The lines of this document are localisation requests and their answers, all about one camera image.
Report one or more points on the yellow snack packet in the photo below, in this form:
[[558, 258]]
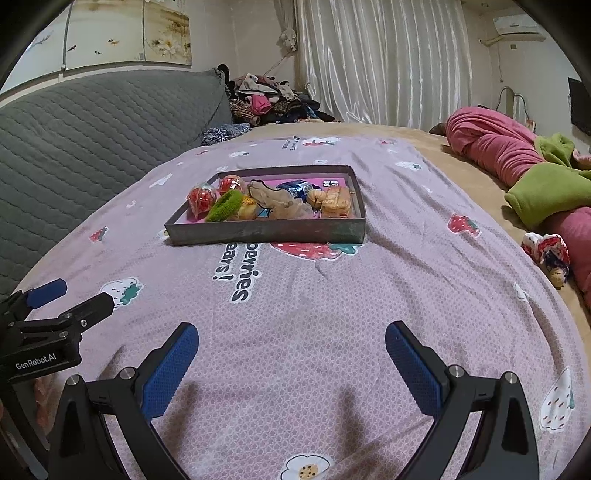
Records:
[[249, 210]]

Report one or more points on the blue snack packet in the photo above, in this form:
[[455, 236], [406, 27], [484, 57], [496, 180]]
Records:
[[295, 187]]

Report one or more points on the small rag doll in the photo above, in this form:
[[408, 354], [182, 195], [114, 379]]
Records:
[[547, 254]]

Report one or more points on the red candy packet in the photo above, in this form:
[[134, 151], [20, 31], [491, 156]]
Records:
[[231, 185], [201, 199]]

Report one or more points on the blue patterned cloth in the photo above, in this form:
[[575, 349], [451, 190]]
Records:
[[224, 134]]

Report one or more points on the grey quilted headboard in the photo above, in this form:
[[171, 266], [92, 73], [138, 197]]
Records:
[[83, 147]]

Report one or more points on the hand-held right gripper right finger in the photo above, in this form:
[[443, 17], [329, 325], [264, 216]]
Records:
[[413, 369]]

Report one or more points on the pile of clothes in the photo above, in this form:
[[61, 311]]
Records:
[[272, 101]]

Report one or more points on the floral wall painting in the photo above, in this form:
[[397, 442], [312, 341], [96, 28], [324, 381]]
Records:
[[115, 32]]

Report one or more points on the pink printed bedsheet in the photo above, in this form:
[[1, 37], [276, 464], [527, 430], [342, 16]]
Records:
[[300, 323]]

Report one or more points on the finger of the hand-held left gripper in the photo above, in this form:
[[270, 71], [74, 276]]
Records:
[[46, 291], [92, 308]]

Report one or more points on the hanging curtain tie ornament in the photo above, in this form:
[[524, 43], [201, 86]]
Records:
[[288, 38]]

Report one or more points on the white curtain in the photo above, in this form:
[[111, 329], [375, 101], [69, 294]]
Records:
[[388, 60]]

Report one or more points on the brown walnut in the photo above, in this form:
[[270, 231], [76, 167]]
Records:
[[316, 197]]

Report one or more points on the beige plush toy with glasses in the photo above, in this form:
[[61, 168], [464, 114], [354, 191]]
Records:
[[277, 203]]

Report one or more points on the black television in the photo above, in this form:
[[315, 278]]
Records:
[[581, 106]]

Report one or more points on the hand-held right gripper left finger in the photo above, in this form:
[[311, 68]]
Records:
[[168, 369]]

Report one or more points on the orange cracker packet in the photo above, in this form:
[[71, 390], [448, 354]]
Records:
[[337, 202]]

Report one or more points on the green blanket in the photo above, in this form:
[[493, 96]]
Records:
[[540, 194]]

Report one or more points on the grey shallow box pink inside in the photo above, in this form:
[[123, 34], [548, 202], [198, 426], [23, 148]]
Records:
[[268, 231]]

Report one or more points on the white air conditioner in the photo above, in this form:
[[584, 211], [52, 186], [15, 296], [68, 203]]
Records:
[[516, 24]]

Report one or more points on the pink quilt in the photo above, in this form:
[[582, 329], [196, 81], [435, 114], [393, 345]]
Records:
[[489, 143]]

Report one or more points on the metal frame chair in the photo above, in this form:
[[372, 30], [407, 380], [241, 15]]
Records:
[[519, 104]]

